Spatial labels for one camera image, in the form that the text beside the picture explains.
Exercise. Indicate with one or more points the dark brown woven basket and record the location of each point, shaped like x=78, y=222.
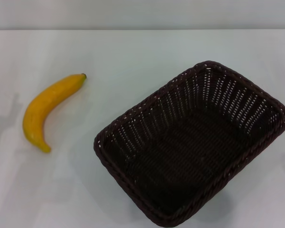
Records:
x=180, y=152

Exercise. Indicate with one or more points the yellow banana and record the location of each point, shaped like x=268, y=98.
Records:
x=41, y=104

